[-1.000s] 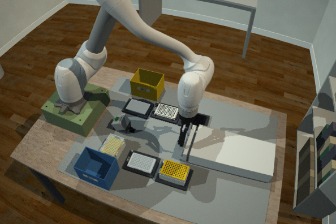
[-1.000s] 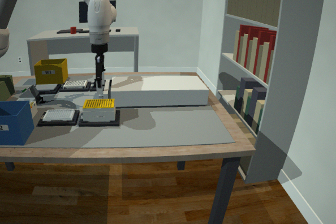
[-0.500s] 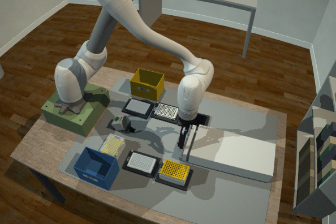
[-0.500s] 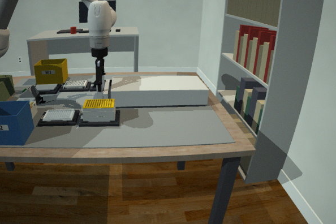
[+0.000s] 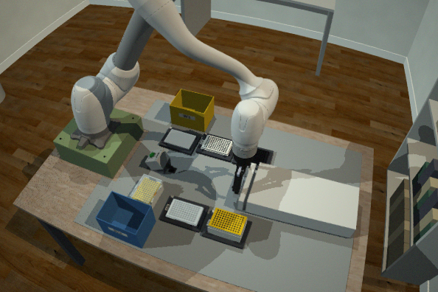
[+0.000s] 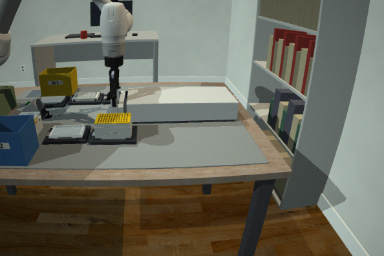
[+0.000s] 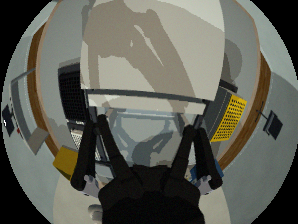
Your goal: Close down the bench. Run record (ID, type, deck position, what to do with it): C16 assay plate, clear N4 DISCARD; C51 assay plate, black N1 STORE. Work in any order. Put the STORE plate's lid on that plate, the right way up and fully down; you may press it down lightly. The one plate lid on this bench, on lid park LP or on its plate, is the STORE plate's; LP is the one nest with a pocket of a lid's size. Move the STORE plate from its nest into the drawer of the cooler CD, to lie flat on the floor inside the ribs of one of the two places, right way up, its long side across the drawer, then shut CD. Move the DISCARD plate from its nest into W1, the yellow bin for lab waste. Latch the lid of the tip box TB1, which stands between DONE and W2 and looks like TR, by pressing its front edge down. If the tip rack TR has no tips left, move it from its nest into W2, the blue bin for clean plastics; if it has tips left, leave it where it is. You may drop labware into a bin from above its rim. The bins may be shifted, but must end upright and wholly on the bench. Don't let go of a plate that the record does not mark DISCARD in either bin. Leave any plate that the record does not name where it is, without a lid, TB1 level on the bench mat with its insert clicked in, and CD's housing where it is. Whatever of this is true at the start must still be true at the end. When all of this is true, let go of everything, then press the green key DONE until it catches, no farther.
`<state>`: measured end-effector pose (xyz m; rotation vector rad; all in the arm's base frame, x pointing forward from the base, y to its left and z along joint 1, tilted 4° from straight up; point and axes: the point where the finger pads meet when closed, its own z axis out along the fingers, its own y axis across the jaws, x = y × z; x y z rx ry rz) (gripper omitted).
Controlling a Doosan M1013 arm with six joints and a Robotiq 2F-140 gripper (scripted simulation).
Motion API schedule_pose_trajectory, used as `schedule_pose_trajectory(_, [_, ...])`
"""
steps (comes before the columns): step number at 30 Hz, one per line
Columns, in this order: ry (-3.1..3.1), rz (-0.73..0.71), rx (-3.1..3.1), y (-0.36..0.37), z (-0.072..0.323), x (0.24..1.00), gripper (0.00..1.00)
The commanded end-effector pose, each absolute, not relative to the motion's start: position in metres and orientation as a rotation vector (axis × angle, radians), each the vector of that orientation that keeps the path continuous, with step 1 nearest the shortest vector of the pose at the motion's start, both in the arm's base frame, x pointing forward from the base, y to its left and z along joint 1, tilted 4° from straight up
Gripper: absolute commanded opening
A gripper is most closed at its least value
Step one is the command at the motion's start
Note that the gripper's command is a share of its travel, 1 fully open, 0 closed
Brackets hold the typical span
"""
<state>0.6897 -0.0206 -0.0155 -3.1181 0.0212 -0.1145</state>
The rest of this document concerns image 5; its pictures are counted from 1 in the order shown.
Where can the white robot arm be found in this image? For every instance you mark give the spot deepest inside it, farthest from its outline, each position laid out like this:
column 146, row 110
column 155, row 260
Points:
column 93, row 102

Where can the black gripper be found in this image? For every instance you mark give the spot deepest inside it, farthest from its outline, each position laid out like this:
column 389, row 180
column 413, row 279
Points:
column 241, row 168

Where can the large grey bench mat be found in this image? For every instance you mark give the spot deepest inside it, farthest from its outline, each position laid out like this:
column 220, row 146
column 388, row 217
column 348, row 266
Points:
column 277, row 256

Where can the black multi-well plate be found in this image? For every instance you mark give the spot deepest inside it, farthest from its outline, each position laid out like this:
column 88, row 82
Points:
column 260, row 156

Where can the blue open-top bin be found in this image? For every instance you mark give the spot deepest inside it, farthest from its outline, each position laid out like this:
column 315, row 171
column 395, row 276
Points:
column 121, row 217

